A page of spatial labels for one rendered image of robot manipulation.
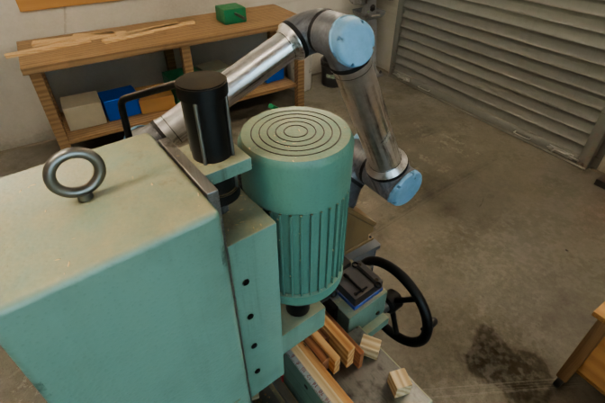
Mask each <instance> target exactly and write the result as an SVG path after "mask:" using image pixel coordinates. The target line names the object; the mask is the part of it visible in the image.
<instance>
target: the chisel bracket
mask: <svg viewBox="0 0 605 403"><path fill-rule="evenodd" d="M281 319H282V335H283V352H284V354H285V353H286V352H287V351H289V350H290V349H292V348H293V347H295V346H296V345H298V344H299V343H301V341H302V340H304V339H305V338H307V337H308V336H310V335H311V334H313V333H314V332H316V331H317V330H319V329H320V328H321V327H323V326H324V323H325V306H324V305H323V304H322V303H321V302H320V301H318V302H315V303H312V304H310V309H309V311H308V313H307V314H305V315H304V316H301V317H294V316H292V315H290V314H289V313H288V312H287V310H286V305H285V304H282V303H281Z"/></svg>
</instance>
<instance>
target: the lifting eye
mask: <svg viewBox="0 0 605 403"><path fill-rule="evenodd" d="M73 158H83V159H85V160H87V161H89V162H90V163H91V164H92V165H93V167H94V174H93V176H92V178H91V179H90V180H89V181H88V182H87V183H85V184H83V185H80V186H76V187H68V186H65V185H63V184H61V183H60V182H59V181H58V180H57V177H56V172H57V170H58V168H59V166H60V165H61V164H62V163H64V162H65V161H67V160H69V159H73ZM105 175H106V166H105V163H104V160H103V159H102V157H101V156H100V155H99V154H97V153H96V152H94V151H93V150H92V149H89V148H82V147H71V148H64V149H61V150H60V151H58V152H56V153H55V154H53V155H52V156H51V157H50V158H49V159H48V160H47V161H46V163H45V165H44V167H43V169H42V180H43V182H44V184H45V185H46V187H47V188H48V189H49V190H50V191H51V192H52V193H55V194H57V195H58V196H61V197H66V198H77V199H78V201H79V202H89V201H91V200H92V199H93V198H94V195H93V191H95V190H96V189H97V188H98V187H99V186H100V185H101V184H102V182H103V181H104V178H105Z"/></svg>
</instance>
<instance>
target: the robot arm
mask: <svg viewBox="0 0 605 403"><path fill-rule="evenodd" d="M374 46H375V36H374V32H373V30H372V28H371V27H370V25H369V24H368V23H367V22H365V21H364V20H362V19H360V18H358V17H356V16H355V15H350V14H344V13H340V12H336V11H333V10H331V9H328V8H318V9H311V10H308V11H304V12H301V13H298V14H295V15H293V16H291V17H289V18H287V19H286V20H284V21H283V22H281V23H280V24H279V25H278V30H277V33H276V34H275V35H274V36H272V37H271V38H269V39H268V40H266V41H265V42H263V43H262V44H261V45H259V46H258V47H256V48H255V49H253V50H252V51H250V52H249V54H247V55H246V56H244V57H243V58H241V59H240V60H238V61H237V62H236V63H234V64H233V65H231V66H230V67H228V68H227V69H225V70H224V71H223V72H221V73H222V74H224V75H225V76H226V77H227V80H228V88H229V93H228V100H229V107H231V106H232V105H233V104H234V103H236V102H237V101H238V100H240V99H241V98H243V97H244V96H245V95H247V94H248V93H250V92H251V91H252V90H254V89H255V88H256V87H258V86H259V85H261V84H262V83H264V82H265V81H266V80H267V79H268V78H269V77H271V76H272V75H274V74H275V73H277V72H278V71H279V70H281V69H282V68H283V67H285V66H286V65H288V64H289V63H290V62H292V61H293V60H295V59H298V60H304V59H305V58H307V57H308V56H310V55H311V54H315V53H320V54H321V55H323V56H324V57H325V58H326V59H327V61H328V64H329V66H330V70H331V72H332V73H333V75H334V77H335V79H336V81H337V84H338V86H339V90H340V92H341V94H342V97H343V99H344V102H345V104H346V106H347V108H348V112H349V115H350V117H351V120H352V121H353V124H354V126H355V129H356V131H357V134H356V135H355V136H354V140H355V145H354V155H353V165H352V175H351V184H350V193H349V203H348V207H350V208H352V209H354V207H355V206H356V205H357V199H358V196H359V194H360V191H361V189H362V188H363V186H364V185H366V186H368V187H369V188H370V189H372V190H373V191H374V192H376V193H378V194H379V195H380V196H382V197H383V198H384V199H386V200H387V201H388V202H390V203H391V204H393V205H395V206H401V205H403V204H405V203H406V202H408V201H409V200H410V199H411V198H412V197H413V196H414V195H415V194H416V192H417V191H418V190H419V188H420V185H421V182H422V175H421V173H420V172H419V171H418V170H416V169H414V168H412V167H411V166H410V164H409V160H408V158H407V155H406V154H405V152H404V151H403V150H401V149H400V148H398V145H397V142H396V139H395V136H394V133H393V127H392V124H391V122H390V119H389V115H388V112H387V110H386V106H385V103H384V99H383V95H382V92H381V89H380V85H379V83H378V80H377V76H376V73H375V69H374V65H373V62H372V59H371V56H372V54H373V51H374V50H373V47H374ZM131 133H132V136H133V137H134V136H137V135H140V134H142V133H148V134H149V135H151V136H152V137H153V139H154V140H156V141H157V143H158V140H159V139H163V138H166V137H169V138H170V139H171V140H172V141H173V142H174V143H175V144H176V146H178V145H179V144H180V143H182V142H183V141H184V140H186V139H188V137H187V133H186V128H185V120H184V115H183V111H182V106H181V102H180V103H178V104H177V105H175V106H174V107H173V108H171V109H170V110H168V111H167V112H165V113H164V114H162V115H161V116H160V117H158V118H157V119H155V120H153V121H151V122H150V123H148V124H147V125H137V126H134V127H132V128H131ZM158 144H159V143H158Z"/></svg>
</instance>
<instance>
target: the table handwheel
mask: <svg viewBox="0 0 605 403"><path fill-rule="evenodd" d="M361 262H362V263H363V264H365V265H369V266H371V265H374V266H379V267H381V268H383V269H385V270H386V271H388V272H389V273H391V274H392V275H393V276H394V277H396V278H397V279H398V280H399V281H400V282H401V283H402V285H403V286H404V287H405V288H406V289H407V291H408V292H409V293H410V295H411V296H410V297H402V296H401V294H400V293H399V292H398V291H396V290H393V289H389V290H388V291H387V296H386V301H385V305H384V314H385V313H389V314H390V315H391V320H392V324H393V326H392V327H391V326H390V325H389V324H387V325H386V326H384V327H383V328H382V330H383V331H384V332H385V333H386V334H387V335H388V336H389V337H390V338H392V339H393V340H395V341H396V342H398V343H400V344H402V345H406V346H408V347H421V346H424V345H425V344H426V343H427V342H428V341H429V340H430V338H431V336H432V332H433V321H432V316H431V313H430V310H429V305H428V303H427V302H426V300H425V298H424V296H423V294H422V293H421V291H420V289H419V288H418V286H417V285H416V283H415V282H414V281H413V280H412V279H411V277H410V276H409V275H408V274H407V273H406V272H404V271H403V270H402V269H401V268H400V267H399V266H397V265H396V264H394V263H393V262H391V261H389V260H387V259H385V258H382V257H379V256H368V257H366V258H364V259H362V260H361ZM408 302H415V303H416V305H417V307H418V310H419V312H420V316H421V321H422V330H421V333H420V335H419V336H416V337H410V336H406V335H404V334H402V333H400V332H399V328H398V324H397V318H396V312H395V311H396V310H398V309H399V308H400V307H402V305H403V303H408Z"/></svg>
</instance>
